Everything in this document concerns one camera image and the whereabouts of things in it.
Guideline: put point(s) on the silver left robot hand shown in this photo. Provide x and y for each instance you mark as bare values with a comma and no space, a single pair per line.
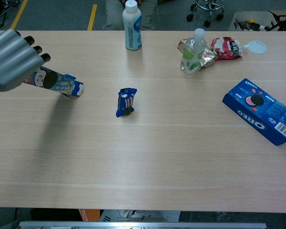
12,59

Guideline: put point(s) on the blue Oreo cookie packet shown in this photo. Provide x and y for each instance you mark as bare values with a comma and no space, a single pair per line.
125,102

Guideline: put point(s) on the robot base under table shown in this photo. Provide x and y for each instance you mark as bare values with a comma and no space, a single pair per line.
138,215

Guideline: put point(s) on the large blue Oreo box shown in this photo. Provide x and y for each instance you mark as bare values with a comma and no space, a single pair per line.
259,112

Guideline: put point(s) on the tall white blue-label bottle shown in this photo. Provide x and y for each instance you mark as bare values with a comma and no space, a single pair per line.
132,28

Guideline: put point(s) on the seated person in khaki trousers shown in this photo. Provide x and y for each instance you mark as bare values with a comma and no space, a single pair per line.
147,14

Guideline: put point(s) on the clear green-label water bottle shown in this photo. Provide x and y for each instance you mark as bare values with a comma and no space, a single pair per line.
193,53

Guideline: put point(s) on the gold foil snack packet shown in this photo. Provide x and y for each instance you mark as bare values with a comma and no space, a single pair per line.
208,57

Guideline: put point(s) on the chrome swivel stool base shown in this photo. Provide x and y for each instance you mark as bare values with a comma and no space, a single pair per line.
208,10

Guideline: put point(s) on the red strawberry drink pouch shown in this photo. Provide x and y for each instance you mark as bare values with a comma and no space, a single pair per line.
226,47

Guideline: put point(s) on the white bin with clutter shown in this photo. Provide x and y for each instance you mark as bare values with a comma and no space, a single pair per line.
252,21

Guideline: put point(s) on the round white plastic lid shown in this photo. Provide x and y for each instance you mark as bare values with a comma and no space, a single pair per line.
257,47

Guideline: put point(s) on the black tripod stand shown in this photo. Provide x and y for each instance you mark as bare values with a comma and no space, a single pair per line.
284,20

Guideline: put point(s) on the aluminium profile rail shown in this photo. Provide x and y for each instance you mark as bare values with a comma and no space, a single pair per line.
143,225

